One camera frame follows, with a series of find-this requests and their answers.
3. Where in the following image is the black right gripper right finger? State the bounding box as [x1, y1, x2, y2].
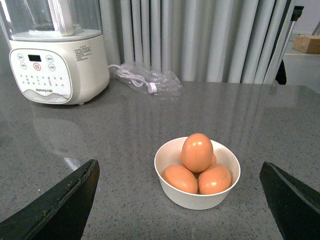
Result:
[259, 161, 320, 240]

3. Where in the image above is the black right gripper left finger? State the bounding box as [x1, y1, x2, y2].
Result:
[0, 159, 100, 240]

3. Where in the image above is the brown egg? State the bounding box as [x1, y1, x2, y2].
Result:
[178, 153, 217, 166]
[162, 164, 198, 194]
[198, 163, 232, 195]
[179, 133, 214, 173]

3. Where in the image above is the cardboard box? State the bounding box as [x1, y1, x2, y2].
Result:
[292, 35, 320, 54]

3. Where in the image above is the white round bowl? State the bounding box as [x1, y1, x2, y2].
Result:
[154, 136, 241, 210]

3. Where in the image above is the metal stand with black clamp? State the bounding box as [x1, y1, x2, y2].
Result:
[262, 0, 305, 85]

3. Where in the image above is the cream Joyoung blender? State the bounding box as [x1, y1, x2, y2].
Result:
[0, 0, 110, 105]

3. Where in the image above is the clear plastic bag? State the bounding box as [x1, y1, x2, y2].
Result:
[108, 62, 184, 97]

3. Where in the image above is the grey curtain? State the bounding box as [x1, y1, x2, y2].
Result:
[100, 0, 295, 85]

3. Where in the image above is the white power cable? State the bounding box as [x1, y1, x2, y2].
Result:
[108, 64, 158, 94]

